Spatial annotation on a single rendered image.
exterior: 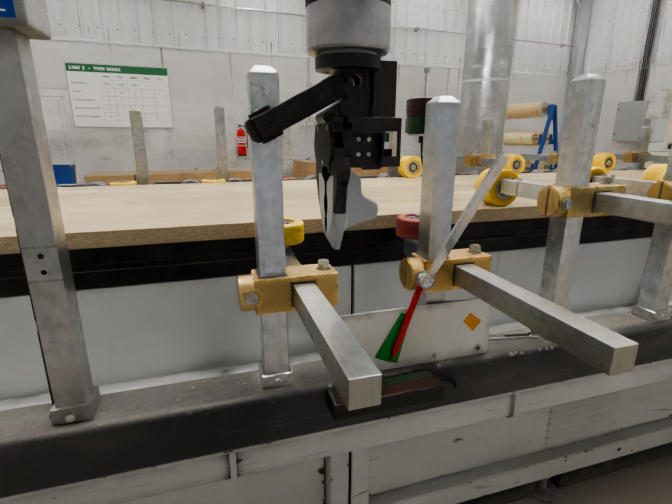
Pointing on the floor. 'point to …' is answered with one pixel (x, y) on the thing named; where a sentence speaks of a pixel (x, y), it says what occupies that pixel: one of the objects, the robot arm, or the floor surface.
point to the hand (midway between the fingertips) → (329, 238)
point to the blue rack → (547, 133)
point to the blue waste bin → (65, 174)
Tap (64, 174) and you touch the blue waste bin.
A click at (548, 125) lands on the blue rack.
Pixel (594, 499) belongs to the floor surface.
